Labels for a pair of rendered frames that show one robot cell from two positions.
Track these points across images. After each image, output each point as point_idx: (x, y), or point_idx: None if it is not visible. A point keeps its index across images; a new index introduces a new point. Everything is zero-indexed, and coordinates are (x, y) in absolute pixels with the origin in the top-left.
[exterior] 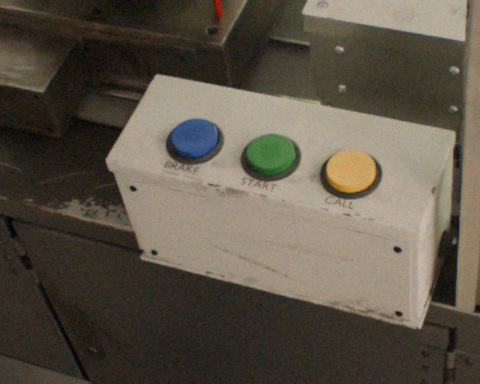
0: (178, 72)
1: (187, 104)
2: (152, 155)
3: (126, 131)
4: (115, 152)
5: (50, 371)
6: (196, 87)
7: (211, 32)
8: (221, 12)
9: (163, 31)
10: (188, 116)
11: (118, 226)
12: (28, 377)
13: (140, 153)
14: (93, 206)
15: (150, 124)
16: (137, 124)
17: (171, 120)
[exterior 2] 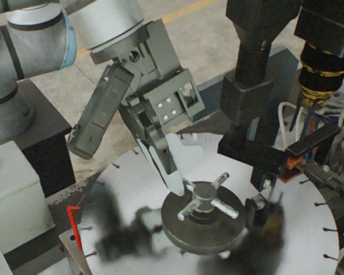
0: None
1: (6, 176)
2: None
3: (18, 151)
4: (12, 144)
5: (19, 148)
6: (11, 184)
7: (73, 236)
8: (78, 246)
9: None
10: None
11: (56, 192)
12: (24, 143)
13: (1, 150)
14: (75, 189)
15: (12, 160)
16: (17, 156)
17: (4, 167)
